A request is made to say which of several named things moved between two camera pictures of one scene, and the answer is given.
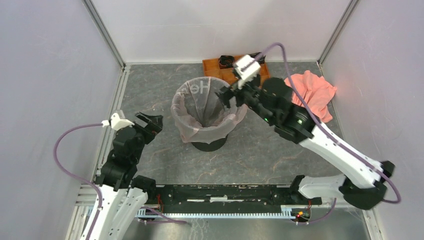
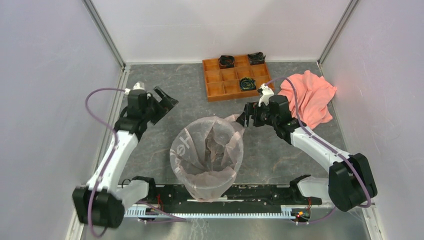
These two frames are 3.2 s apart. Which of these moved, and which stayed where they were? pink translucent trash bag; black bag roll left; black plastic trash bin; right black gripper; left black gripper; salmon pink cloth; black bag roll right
Moved: black plastic trash bin; left black gripper; pink translucent trash bag; right black gripper
Stayed: salmon pink cloth; black bag roll left; black bag roll right
